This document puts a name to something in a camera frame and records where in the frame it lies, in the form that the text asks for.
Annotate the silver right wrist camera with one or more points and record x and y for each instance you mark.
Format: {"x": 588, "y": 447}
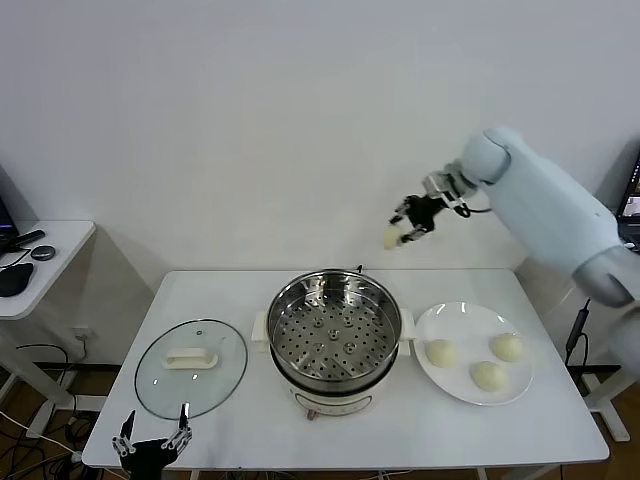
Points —
{"x": 437, "y": 184}

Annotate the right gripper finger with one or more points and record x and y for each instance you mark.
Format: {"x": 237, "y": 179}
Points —
{"x": 415, "y": 234}
{"x": 401, "y": 211}

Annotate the stainless steel steamer basket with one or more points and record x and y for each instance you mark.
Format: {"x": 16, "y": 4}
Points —
{"x": 360, "y": 345}

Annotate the white round plate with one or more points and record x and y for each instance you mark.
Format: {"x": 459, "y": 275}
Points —
{"x": 470, "y": 325}

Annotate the black remote control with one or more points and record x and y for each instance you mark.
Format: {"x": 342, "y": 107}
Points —
{"x": 30, "y": 238}

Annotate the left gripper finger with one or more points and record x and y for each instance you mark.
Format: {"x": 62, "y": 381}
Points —
{"x": 181, "y": 437}
{"x": 125, "y": 442}

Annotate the white steamed baozi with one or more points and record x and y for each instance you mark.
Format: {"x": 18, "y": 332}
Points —
{"x": 391, "y": 239}
{"x": 441, "y": 354}
{"x": 508, "y": 346}
{"x": 487, "y": 376}

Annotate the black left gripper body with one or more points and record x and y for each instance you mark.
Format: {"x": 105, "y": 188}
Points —
{"x": 150, "y": 455}

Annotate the black computer mouse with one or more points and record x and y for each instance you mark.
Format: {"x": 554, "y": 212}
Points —
{"x": 15, "y": 280}

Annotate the white wall socket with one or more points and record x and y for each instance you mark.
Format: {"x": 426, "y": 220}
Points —
{"x": 82, "y": 334}

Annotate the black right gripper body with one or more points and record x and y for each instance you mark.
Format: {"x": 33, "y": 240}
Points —
{"x": 424, "y": 212}

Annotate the white desk with monitor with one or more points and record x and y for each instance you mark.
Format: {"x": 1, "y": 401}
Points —
{"x": 55, "y": 280}

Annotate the cream electric cooker base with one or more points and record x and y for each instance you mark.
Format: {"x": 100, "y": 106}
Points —
{"x": 330, "y": 400}

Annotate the round black disc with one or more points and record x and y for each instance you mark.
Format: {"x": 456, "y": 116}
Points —
{"x": 41, "y": 252}

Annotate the dark computer monitor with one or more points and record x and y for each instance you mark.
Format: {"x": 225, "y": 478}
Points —
{"x": 5, "y": 215}

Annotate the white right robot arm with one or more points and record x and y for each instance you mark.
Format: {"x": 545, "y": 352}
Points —
{"x": 550, "y": 210}

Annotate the open laptop with lit screen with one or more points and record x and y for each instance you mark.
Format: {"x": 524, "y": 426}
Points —
{"x": 631, "y": 200}

